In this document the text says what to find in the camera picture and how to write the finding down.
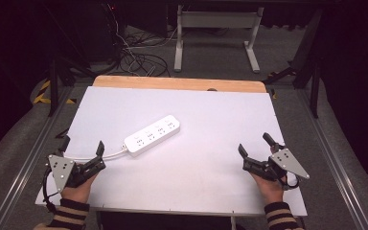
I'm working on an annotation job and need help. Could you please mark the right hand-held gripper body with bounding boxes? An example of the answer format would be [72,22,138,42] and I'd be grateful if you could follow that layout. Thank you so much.
[241,148,311,192]

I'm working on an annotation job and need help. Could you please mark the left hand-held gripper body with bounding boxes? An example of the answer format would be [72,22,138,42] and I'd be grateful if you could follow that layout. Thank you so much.
[47,154,107,194]

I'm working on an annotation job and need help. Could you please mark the person's left hand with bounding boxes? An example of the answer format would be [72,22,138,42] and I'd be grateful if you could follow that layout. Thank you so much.
[60,172,100,204]

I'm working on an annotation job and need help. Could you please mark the person's right hand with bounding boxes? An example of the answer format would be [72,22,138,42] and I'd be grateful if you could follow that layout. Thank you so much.
[249,172,286,206]

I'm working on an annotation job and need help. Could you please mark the white power strip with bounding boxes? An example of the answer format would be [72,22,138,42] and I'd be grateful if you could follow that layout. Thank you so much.
[123,114,181,158]

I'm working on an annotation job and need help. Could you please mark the yellow black hazard tape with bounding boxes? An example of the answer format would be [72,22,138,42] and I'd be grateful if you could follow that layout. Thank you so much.
[33,79,78,105]

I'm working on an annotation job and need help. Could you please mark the black metal stand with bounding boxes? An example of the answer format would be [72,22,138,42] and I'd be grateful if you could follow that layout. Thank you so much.
[42,6,97,118]
[263,9,325,120]

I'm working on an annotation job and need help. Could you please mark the white board sheet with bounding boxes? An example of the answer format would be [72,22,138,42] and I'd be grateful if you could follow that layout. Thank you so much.
[34,85,309,218]

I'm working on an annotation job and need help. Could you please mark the dark computer case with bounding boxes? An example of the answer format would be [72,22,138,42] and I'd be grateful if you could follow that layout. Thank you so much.
[82,2,127,63]

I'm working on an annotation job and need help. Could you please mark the white power strip cable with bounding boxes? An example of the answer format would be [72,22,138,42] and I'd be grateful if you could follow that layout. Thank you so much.
[62,144,129,162]

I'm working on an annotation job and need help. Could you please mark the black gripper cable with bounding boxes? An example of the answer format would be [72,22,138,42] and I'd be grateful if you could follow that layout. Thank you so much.
[279,173,301,192]
[41,166,61,215]

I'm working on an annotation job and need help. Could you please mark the metal floor rail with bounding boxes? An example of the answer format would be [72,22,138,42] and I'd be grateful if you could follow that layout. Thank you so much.
[298,89,368,230]
[0,85,76,230]

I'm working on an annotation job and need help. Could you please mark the tangle of floor cables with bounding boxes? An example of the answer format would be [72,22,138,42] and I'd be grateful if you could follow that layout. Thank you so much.
[106,3,186,78]

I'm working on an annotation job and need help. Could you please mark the white metal desk frame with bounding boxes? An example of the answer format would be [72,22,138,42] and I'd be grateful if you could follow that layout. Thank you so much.
[172,4,265,74]

